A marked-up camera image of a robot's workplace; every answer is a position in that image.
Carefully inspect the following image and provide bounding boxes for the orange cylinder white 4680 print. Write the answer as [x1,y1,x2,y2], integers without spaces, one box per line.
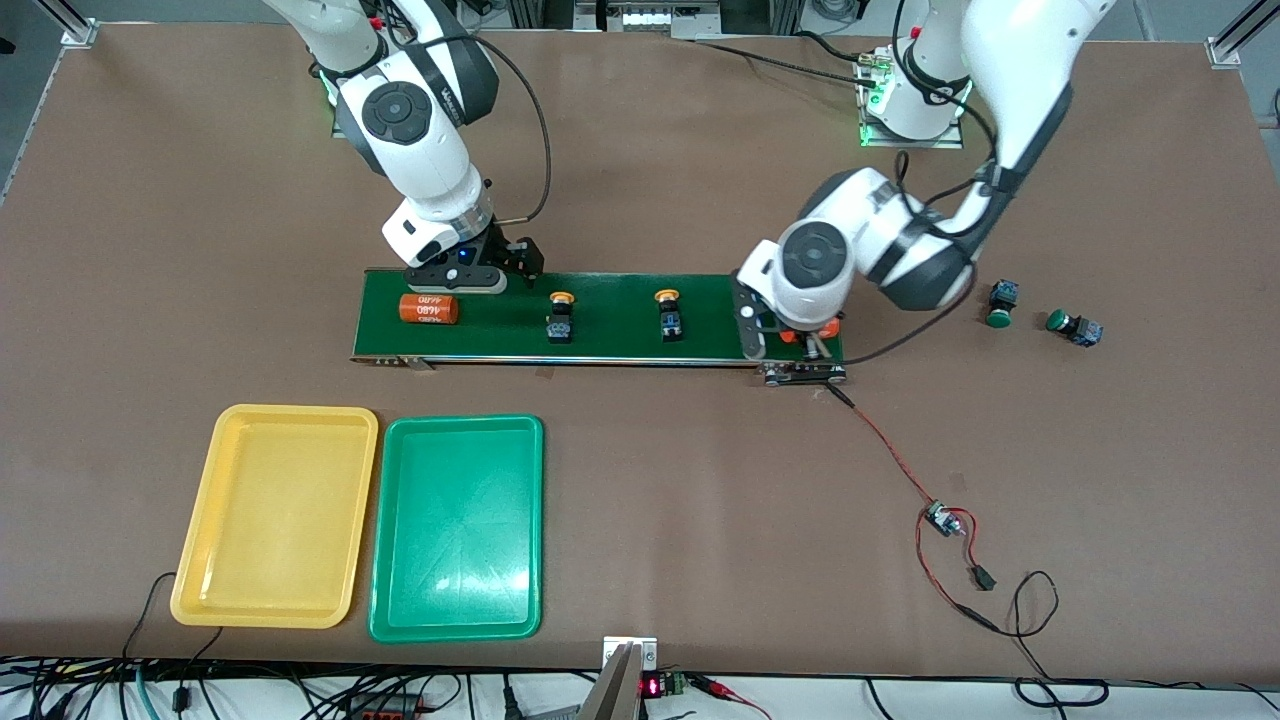
[780,316,843,347]
[399,293,460,325]

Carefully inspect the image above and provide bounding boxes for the green conveyor belt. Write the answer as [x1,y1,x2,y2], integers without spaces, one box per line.
[350,268,847,388]

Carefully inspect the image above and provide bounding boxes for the white background device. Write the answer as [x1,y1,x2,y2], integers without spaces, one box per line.
[598,0,723,33]

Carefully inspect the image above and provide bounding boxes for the green plastic tray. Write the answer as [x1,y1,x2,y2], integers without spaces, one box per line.
[368,414,545,643]

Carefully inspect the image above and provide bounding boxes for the yellow plastic tray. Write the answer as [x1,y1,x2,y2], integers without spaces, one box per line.
[170,404,380,630]

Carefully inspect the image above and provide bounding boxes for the red alligator clip lead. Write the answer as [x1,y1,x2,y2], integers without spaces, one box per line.
[692,676,771,720]

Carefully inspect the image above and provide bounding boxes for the orange black power strip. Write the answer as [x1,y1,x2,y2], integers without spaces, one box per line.
[345,695,441,720]

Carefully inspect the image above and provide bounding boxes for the red black conveyor wire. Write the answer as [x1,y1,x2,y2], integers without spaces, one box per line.
[826,384,941,511]

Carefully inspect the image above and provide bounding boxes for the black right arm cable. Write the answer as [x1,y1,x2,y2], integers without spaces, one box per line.
[465,30,552,226]

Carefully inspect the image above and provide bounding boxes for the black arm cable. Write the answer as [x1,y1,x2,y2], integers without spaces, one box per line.
[465,30,552,226]
[835,0,1001,366]

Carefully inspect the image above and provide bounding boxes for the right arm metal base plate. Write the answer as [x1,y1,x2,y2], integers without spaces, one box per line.
[332,28,448,140]

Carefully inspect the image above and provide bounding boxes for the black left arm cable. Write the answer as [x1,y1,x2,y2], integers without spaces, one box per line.
[835,0,1001,366]

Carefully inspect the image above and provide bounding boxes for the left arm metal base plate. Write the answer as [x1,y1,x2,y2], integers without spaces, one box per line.
[858,50,965,150]

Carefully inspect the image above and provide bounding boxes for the red black wire with connector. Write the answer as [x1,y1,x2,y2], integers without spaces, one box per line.
[915,508,1001,633]

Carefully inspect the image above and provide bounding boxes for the black cable on table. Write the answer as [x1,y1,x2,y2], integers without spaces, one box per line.
[690,38,886,83]

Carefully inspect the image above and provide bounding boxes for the small metal bracket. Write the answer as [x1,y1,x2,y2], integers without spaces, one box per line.
[603,636,658,673]

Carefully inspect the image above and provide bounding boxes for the black looped cable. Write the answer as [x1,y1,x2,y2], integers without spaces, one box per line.
[1010,570,1109,709]

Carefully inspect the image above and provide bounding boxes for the grey wedge camera mount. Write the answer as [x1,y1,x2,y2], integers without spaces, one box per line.
[578,643,646,720]

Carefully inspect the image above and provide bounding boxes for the aluminium frame profile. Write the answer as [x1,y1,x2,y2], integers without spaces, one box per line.
[35,0,98,48]
[1207,0,1280,69]

